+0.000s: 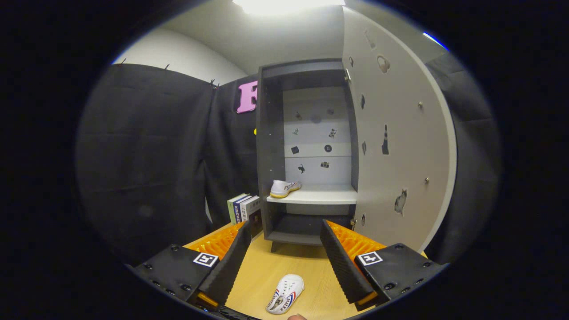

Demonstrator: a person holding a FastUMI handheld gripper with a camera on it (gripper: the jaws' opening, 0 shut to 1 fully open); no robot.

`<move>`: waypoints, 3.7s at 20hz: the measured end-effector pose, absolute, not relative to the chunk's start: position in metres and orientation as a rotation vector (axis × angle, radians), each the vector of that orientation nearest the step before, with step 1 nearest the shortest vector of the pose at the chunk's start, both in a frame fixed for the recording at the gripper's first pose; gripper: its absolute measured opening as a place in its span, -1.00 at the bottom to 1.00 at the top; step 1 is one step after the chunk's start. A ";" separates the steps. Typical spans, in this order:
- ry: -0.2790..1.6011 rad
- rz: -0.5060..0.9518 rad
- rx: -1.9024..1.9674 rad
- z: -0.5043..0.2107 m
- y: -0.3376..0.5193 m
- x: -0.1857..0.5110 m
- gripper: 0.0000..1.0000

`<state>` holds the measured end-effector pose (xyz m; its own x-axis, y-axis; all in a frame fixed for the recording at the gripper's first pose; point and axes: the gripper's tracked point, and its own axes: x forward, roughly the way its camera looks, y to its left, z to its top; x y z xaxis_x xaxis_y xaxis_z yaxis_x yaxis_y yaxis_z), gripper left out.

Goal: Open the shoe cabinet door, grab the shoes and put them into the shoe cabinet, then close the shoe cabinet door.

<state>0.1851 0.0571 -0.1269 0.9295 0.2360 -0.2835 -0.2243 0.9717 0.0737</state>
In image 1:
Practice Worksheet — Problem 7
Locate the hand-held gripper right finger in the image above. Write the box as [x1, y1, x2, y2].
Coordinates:
[320, 219, 447, 312]

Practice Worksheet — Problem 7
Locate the light grey shoe cabinet door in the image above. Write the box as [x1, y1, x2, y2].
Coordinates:
[341, 7, 457, 253]

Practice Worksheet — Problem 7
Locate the white-spined book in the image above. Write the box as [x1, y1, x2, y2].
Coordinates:
[241, 196, 264, 239]

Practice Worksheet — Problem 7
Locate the white cabinet shelf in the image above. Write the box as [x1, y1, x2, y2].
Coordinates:
[266, 184, 358, 206]

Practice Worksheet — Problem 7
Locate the white shoe with striped sides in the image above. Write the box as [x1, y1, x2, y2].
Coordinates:
[266, 274, 305, 315]

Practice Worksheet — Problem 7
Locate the green-spined book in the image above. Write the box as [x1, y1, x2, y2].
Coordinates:
[227, 194, 248, 225]

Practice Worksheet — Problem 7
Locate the white shoe with yellow sole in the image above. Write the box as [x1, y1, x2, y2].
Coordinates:
[270, 180, 302, 199]

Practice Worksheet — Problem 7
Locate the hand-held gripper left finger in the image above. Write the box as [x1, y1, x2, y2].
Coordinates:
[129, 221, 252, 312]

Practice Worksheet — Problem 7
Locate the black backdrop cloth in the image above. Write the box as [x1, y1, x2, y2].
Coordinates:
[76, 52, 503, 267]

